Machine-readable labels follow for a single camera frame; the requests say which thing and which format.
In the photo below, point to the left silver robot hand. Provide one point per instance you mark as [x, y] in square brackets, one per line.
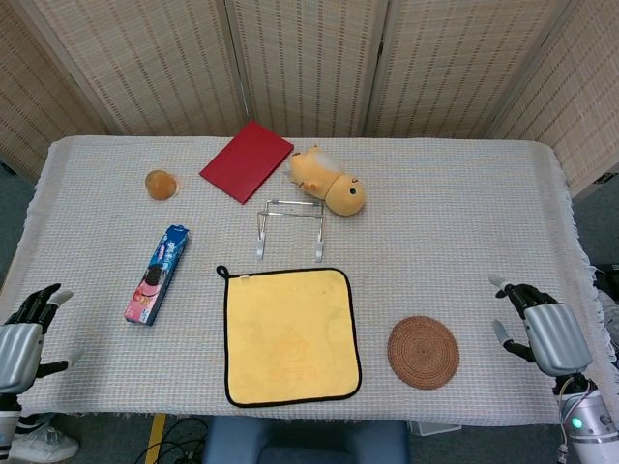
[19, 353]

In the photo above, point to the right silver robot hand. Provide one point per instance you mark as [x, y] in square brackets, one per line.
[556, 338]

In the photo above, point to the yellow cloth with black trim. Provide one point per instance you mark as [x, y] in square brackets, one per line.
[290, 333]

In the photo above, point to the black object beside table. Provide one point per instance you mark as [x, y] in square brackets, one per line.
[607, 278]

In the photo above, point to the white shoe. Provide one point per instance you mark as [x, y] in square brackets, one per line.
[43, 442]

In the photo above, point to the brown woven round coaster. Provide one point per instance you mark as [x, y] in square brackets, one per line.
[423, 352]

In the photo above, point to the clear plastic box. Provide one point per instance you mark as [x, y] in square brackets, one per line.
[435, 427]

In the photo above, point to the blue Oreo cookie box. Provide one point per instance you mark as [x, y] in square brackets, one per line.
[155, 280]

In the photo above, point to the white woven tablecloth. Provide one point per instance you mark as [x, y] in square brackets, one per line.
[435, 241]

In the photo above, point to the yellow floor tape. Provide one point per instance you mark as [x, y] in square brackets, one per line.
[156, 435]

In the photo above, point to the yellow plush toy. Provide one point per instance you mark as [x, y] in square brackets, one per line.
[343, 191]

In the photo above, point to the blue chair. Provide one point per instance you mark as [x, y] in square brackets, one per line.
[300, 442]

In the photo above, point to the red notebook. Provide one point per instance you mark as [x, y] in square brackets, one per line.
[246, 162]

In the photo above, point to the bamboo folding screen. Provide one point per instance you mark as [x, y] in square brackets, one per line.
[145, 63]

